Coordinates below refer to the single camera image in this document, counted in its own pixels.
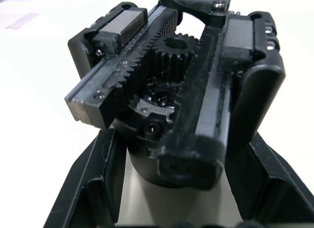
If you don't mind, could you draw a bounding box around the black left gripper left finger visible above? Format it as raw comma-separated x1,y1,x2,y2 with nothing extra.
41,129,127,228

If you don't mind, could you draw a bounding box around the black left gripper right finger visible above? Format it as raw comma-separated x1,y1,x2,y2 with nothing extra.
225,131,314,228

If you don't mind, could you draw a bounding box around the black gear rack gripper body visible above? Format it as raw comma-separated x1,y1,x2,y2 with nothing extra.
64,1,287,190

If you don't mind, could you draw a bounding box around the small silver screw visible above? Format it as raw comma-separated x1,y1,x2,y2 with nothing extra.
212,0,227,12

